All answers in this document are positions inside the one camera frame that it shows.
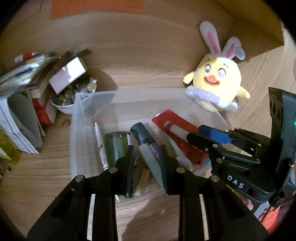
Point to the person right hand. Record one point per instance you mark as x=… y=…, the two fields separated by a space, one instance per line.
x=247 y=203

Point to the mint blue tube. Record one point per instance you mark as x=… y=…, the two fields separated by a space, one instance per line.
x=151 y=162

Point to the red box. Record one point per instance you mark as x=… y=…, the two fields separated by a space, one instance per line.
x=45 y=110

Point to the white pen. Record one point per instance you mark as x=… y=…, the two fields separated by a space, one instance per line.
x=101 y=147

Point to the clear plastic storage box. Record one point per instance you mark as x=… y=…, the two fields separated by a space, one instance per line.
x=118 y=111

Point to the red paper envelope packet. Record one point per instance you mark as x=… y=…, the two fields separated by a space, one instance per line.
x=196 y=156

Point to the orange sticky note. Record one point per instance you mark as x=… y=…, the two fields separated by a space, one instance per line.
x=62 y=8

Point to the small pink white box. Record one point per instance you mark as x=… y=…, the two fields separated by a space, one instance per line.
x=68 y=74

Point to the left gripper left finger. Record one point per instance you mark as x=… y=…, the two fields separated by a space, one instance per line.
x=66 y=218

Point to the white paper boxes stack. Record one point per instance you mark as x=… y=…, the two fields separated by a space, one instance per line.
x=20 y=122

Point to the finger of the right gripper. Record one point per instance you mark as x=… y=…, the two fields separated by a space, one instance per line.
x=214 y=134
x=215 y=150

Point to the yellow oil spray bottle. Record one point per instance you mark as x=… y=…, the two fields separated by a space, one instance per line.
x=9 y=151

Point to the dark green spray bottle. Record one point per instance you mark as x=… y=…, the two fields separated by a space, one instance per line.
x=116 y=145

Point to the stack of books papers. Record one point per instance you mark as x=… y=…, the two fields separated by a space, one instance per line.
x=25 y=73

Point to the yellow chick plush toy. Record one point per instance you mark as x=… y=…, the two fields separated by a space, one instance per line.
x=217 y=79

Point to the purple black cosmetic bottle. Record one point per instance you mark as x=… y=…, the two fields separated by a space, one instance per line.
x=142 y=135

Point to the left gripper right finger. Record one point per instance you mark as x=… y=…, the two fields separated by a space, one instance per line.
x=209 y=210

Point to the red white marker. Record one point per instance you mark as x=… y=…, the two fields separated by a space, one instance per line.
x=27 y=56

